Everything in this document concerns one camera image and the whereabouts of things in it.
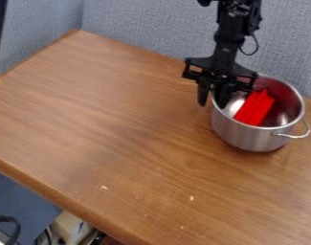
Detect black looped cable on floor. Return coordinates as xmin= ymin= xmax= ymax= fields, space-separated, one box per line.
xmin=0 ymin=215 xmax=22 ymax=245

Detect red plastic block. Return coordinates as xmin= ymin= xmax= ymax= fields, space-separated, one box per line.
xmin=234 ymin=90 xmax=275 ymax=126

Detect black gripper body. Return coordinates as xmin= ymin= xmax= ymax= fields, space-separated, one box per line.
xmin=182 ymin=45 xmax=259 ymax=93

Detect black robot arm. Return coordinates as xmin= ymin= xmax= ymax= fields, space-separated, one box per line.
xmin=182 ymin=0 xmax=263 ymax=108

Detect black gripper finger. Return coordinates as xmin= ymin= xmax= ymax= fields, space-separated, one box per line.
xmin=214 ymin=84 xmax=236 ymax=109
xmin=198 ymin=82 xmax=210 ymax=106

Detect black cables under table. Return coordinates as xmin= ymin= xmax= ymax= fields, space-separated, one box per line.
xmin=34 ymin=224 xmax=54 ymax=245

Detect stainless steel pot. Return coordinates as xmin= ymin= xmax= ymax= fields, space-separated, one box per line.
xmin=211 ymin=75 xmax=311 ymax=152

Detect beige box under table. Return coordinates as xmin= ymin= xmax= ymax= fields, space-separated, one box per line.
xmin=50 ymin=211 xmax=95 ymax=245

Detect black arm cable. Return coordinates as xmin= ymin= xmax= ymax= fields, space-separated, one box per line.
xmin=238 ymin=32 xmax=260 ymax=57

